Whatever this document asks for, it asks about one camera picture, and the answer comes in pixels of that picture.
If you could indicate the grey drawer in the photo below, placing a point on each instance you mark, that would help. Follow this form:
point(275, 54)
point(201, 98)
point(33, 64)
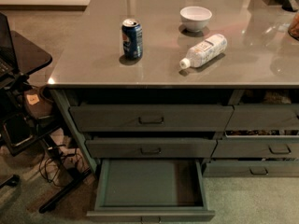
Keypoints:
point(264, 117)
point(150, 190)
point(251, 169)
point(257, 147)
point(151, 118)
point(150, 147)

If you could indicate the blue soda can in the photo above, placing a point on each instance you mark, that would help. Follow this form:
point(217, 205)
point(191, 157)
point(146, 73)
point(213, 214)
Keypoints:
point(132, 40)

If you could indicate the white plastic bottle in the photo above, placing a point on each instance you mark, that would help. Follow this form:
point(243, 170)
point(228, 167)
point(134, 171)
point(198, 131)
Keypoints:
point(204, 52)

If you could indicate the white ceramic bowl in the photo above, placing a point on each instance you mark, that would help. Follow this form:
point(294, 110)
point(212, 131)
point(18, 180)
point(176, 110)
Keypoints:
point(195, 18)

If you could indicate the brown bag with label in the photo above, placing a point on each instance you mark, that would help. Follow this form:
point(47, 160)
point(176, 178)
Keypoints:
point(38, 102)

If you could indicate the black side table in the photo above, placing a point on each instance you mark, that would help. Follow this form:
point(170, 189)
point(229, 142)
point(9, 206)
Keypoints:
point(20, 130)

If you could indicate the black laptop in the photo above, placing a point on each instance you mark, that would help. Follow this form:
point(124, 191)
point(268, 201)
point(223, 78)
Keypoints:
point(8, 60)

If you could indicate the brown object at right edge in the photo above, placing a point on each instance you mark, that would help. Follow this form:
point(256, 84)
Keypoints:
point(294, 27)

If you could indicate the grey drawer cabinet frame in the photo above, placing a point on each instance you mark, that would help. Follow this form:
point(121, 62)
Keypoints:
point(189, 95)

